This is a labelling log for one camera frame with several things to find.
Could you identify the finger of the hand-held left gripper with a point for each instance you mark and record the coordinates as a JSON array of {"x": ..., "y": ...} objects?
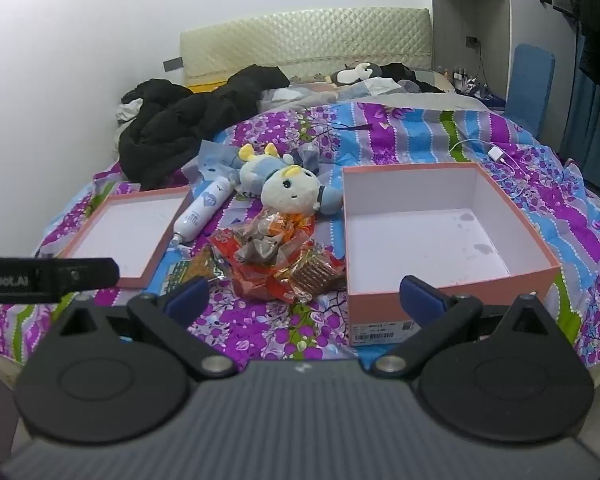
[{"x": 80, "y": 277}]

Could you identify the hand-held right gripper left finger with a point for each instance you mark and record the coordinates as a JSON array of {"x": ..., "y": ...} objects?
[{"x": 187, "y": 295}]

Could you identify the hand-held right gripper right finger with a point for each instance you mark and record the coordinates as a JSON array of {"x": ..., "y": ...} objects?
[{"x": 422, "y": 302}]

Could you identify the green snack packet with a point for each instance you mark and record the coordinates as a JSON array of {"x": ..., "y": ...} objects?
[{"x": 185, "y": 272}]

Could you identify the red snack packet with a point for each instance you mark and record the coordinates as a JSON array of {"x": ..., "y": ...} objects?
[{"x": 250, "y": 280}]

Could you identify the pink cardboard box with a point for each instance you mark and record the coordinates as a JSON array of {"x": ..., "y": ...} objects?
[{"x": 480, "y": 240}]

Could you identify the clear cracker packet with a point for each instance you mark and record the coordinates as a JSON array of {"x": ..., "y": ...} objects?
[{"x": 312, "y": 272}]

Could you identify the orange snack packet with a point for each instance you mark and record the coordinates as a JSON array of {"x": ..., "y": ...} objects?
[{"x": 292, "y": 225}]

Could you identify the pink box lid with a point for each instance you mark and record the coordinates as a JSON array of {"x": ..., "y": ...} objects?
[{"x": 130, "y": 230}]

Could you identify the white spray bottle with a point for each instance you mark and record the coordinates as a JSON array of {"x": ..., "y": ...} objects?
[{"x": 200, "y": 210}]

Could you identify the white and blue plush toy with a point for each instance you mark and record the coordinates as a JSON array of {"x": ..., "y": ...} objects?
[{"x": 290, "y": 187}]

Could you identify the black jacket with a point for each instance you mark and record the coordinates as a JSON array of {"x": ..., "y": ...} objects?
[{"x": 170, "y": 125}]

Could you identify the purple floral blanket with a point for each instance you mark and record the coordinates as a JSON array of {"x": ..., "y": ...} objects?
[{"x": 405, "y": 130}]

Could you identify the white cloth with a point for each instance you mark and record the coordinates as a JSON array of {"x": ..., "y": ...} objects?
[{"x": 127, "y": 110}]

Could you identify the pale clothes pile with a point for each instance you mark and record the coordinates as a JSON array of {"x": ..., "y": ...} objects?
[{"x": 300, "y": 95}]

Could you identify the group of small bottles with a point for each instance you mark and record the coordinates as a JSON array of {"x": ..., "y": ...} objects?
[{"x": 460, "y": 76}]

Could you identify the black clothing pile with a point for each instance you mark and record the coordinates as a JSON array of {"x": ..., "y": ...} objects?
[{"x": 397, "y": 71}]

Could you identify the grey penguin plush toy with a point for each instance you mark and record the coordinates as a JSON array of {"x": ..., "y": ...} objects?
[{"x": 352, "y": 75}]

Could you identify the blue curtain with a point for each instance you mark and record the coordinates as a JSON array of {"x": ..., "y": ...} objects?
[{"x": 595, "y": 125}]

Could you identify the cream quilted headboard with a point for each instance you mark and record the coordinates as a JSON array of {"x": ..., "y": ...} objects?
[{"x": 305, "y": 35}]

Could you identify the grey wall panel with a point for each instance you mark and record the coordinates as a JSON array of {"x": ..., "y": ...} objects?
[{"x": 172, "y": 64}]

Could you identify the black wall socket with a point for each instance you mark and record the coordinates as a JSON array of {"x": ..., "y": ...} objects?
[{"x": 472, "y": 41}]

